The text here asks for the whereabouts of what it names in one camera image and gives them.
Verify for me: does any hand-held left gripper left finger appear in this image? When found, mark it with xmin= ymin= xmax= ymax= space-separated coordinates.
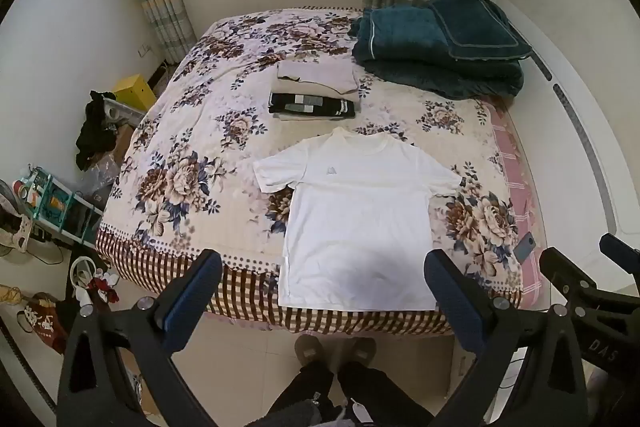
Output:
xmin=56 ymin=248 xmax=223 ymax=427

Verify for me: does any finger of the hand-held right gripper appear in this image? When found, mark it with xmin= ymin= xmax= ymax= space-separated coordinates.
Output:
xmin=539 ymin=247 xmax=602 ymax=309
xmin=599 ymin=233 xmax=640 ymax=272

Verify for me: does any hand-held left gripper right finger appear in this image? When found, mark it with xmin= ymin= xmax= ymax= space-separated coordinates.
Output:
xmin=423 ymin=249 xmax=587 ymax=427

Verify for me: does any white t-shirt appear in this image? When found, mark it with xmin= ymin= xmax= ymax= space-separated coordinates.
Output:
xmin=252 ymin=127 xmax=463 ymax=312

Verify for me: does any black clothes heap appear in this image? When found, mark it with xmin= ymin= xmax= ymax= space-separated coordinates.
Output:
xmin=75 ymin=91 xmax=121 ymax=170

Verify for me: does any blue smartphone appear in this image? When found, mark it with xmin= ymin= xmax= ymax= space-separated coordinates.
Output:
xmin=514 ymin=232 xmax=537 ymax=263

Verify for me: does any cardboard box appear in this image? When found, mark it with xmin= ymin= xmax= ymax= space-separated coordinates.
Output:
xmin=450 ymin=342 xmax=476 ymax=379

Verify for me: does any red and white toy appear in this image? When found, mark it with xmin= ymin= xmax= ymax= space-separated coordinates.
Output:
xmin=92 ymin=272 xmax=121 ymax=303

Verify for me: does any pink striped bed sheet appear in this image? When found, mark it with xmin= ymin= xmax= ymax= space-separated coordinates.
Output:
xmin=482 ymin=99 xmax=543 ymax=308

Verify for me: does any person's right brown slipper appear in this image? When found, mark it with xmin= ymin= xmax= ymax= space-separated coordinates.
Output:
xmin=342 ymin=337 xmax=377 ymax=365

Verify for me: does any person's brown slipper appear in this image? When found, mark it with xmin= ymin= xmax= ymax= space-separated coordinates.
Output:
xmin=294 ymin=334 xmax=326 ymax=365
xmin=342 ymin=337 xmax=377 ymax=365

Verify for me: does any white round appliance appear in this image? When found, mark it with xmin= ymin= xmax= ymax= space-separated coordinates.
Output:
xmin=69 ymin=257 xmax=97 ymax=308

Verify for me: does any person's right leg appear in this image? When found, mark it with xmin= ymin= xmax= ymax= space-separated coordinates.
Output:
xmin=337 ymin=359 xmax=435 ymax=427

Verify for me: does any person's leg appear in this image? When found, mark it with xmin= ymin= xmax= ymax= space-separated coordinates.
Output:
xmin=267 ymin=359 xmax=335 ymax=427
xmin=337 ymin=359 xmax=435 ymax=427

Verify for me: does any person's left brown slipper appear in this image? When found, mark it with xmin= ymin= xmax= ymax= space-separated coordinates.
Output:
xmin=294 ymin=334 xmax=326 ymax=365

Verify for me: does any floral bed blanket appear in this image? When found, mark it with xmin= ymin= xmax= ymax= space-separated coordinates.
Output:
xmin=95 ymin=7 xmax=531 ymax=338

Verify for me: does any clear plastic bag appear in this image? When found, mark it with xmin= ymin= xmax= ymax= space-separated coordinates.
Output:
xmin=85 ymin=152 xmax=121 ymax=202

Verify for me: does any person's left leg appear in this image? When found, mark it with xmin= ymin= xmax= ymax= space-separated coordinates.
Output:
xmin=267 ymin=359 xmax=335 ymax=427

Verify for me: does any red patterned bag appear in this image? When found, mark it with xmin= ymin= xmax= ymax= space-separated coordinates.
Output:
xmin=17 ymin=292 xmax=68 ymax=355

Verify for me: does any teal shelf rack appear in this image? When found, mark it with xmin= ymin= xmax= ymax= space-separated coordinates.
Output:
xmin=12 ymin=164 xmax=103 ymax=248

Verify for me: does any white bed headboard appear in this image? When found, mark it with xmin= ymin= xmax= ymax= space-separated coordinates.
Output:
xmin=492 ymin=0 xmax=640 ymax=248

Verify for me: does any yellow box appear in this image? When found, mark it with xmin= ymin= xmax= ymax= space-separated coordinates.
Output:
xmin=112 ymin=74 xmax=157 ymax=112

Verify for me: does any folded black patterned garment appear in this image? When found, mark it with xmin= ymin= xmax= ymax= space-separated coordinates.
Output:
xmin=267 ymin=92 xmax=356 ymax=120

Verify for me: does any folded beige garment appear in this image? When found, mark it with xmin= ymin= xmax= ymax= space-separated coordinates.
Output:
xmin=271 ymin=59 xmax=362 ymax=104

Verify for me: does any dark teal quilt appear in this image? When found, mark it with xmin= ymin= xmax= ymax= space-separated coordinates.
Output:
xmin=351 ymin=4 xmax=525 ymax=100

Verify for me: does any dark teal pillow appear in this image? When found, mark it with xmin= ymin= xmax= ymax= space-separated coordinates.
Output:
xmin=429 ymin=0 xmax=533 ymax=60

